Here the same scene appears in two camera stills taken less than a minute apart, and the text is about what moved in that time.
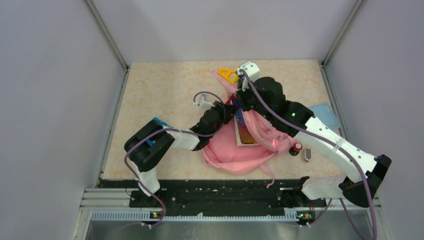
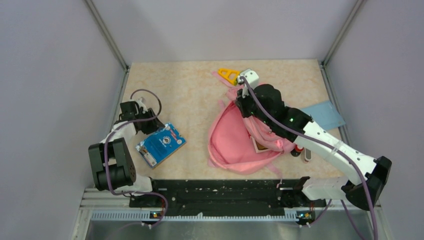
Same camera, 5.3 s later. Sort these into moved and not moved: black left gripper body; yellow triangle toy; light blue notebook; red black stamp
Moved: black left gripper body
Not moved: light blue notebook; red black stamp; yellow triangle toy
